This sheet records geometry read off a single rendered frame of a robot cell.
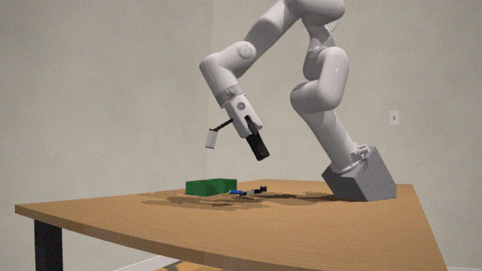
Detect green rack of bins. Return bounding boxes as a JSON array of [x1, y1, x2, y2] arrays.
[[185, 178, 237, 196]]

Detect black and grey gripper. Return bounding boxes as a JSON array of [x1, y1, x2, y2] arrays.
[[220, 93, 270, 161]]

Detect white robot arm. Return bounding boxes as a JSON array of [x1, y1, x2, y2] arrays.
[[199, 0, 370, 174]]

